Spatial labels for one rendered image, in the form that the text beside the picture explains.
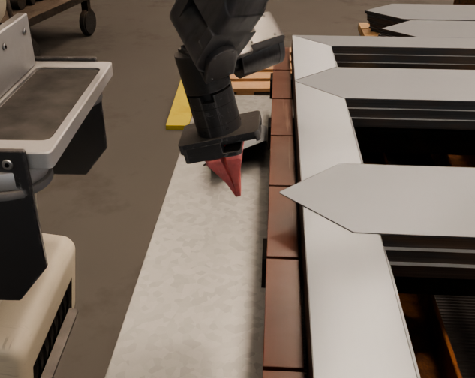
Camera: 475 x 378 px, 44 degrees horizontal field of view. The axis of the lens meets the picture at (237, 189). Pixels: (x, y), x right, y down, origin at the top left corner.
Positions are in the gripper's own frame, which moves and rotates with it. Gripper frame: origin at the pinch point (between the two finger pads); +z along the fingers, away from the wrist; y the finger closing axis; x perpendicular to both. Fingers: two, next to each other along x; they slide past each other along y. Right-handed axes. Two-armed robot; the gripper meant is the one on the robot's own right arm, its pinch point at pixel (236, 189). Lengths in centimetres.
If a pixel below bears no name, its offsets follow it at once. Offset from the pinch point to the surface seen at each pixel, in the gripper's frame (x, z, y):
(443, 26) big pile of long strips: -94, 15, -48
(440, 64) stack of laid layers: -67, 15, -41
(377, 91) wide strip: -39.3, 6.6, -23.3
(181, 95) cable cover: -253, 74, 67
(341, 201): 2.1, 3.4, -13.2
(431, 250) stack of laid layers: 9.7, 7.5, -22.5
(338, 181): -3.1, 3.5, -13.2
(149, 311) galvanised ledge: 3.8, 15.3, 16.6
